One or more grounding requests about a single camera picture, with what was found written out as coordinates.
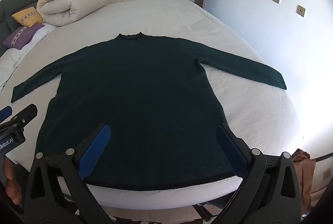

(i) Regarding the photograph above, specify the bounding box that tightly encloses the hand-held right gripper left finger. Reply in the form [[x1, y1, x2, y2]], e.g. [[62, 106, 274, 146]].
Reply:
[[23, 122, 112, 224]]

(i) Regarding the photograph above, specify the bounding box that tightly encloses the rolled beige duvet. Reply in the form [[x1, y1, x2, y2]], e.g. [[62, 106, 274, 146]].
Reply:
[[36, 0, 109, 27]]

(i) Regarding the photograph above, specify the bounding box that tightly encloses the white bed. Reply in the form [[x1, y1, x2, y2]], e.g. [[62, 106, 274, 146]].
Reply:
[[0, 0, 305, 211]]

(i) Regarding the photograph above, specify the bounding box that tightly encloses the purple patterned pillow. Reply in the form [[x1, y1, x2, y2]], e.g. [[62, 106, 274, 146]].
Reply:
[[3, 23, 45, 50]]

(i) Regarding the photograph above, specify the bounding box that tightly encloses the dark green sweater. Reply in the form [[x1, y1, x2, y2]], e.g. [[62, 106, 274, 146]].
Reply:
[[12, 32, 287, 192]]

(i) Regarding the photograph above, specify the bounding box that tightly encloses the person's left hand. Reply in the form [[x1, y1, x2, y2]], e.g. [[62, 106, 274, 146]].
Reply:
[[4, 156, 23, 206]]

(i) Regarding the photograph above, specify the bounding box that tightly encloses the brown cloth on floor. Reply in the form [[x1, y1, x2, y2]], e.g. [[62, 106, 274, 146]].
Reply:
[[291, 148, 317, 214]]

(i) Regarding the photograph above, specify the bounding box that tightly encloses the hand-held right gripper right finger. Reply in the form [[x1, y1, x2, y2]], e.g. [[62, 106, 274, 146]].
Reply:
[[212, 123, 304, 224]]

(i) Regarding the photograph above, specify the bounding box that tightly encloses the yellow patterned pillow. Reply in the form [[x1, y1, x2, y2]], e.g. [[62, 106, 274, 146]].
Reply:
[[11, 6, 45, 27]]

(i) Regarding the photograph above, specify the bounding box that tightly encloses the white bed pillow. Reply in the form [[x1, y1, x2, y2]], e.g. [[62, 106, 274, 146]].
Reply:
[[0, 23, 59, 93]]

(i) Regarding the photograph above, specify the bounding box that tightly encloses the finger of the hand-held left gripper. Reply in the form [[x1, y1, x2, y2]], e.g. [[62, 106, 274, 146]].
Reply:
[[8, 103, 38, 134], [0, 105, 13, 123]]

